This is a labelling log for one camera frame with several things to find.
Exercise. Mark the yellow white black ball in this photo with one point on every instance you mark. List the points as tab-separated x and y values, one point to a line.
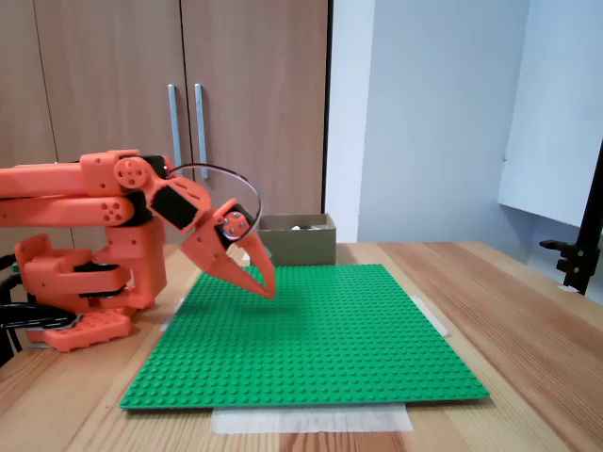
297	228

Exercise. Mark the brown cardboard box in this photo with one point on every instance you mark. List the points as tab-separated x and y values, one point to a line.
306	249

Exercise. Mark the pale masking tape strip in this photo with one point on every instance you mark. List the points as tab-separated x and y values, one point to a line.
245	258
435	320
306	421
179	305

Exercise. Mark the green studded baseplate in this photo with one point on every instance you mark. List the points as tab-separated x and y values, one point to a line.
306	339

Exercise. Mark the black table clamp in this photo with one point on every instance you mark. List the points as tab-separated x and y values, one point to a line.
37	320

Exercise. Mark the brown wooden cabinet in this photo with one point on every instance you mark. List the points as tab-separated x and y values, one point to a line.
259	70

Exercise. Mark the black clamp stand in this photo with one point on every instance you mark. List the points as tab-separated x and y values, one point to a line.
577	268

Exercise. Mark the white board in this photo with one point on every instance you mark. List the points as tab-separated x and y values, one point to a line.
556	117

